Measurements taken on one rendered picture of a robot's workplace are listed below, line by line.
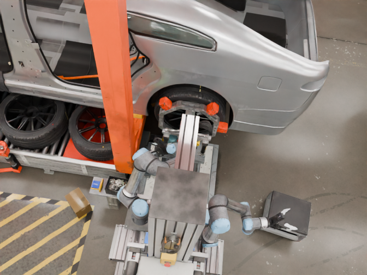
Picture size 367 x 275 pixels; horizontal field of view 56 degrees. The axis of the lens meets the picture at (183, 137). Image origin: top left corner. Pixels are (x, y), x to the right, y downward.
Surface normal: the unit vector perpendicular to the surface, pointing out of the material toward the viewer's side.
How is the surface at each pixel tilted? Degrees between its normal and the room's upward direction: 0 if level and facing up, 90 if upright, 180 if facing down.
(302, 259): 0
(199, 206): 0
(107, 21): 90
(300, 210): 0
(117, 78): 90
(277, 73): 80
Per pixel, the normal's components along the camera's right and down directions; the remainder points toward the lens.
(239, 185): 0.09, -0.51
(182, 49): -0.11, 0.73
